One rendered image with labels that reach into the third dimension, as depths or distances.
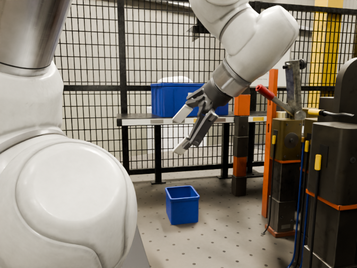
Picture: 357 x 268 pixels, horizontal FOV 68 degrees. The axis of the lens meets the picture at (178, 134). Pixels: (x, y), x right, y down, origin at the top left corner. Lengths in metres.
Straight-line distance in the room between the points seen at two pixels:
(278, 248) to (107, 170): 0.64
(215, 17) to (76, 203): 0.51
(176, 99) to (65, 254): 0.83
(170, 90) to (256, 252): 0.62
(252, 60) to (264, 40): 0.05
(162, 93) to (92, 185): 0.77
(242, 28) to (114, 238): 0.49
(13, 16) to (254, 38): 0.45
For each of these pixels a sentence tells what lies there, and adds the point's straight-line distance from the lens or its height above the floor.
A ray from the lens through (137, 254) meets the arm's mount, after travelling 0.55.
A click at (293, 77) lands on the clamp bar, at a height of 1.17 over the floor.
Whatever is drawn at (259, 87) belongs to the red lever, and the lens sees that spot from 0.77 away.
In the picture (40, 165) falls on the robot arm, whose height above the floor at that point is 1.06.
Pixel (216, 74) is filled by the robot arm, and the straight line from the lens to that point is 0.66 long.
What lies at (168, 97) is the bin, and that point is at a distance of 1.03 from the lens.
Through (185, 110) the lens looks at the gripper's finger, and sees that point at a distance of 0.81.
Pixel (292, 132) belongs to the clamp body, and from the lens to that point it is 0.81.
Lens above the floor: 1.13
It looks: 9 degrees down
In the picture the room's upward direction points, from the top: straight up
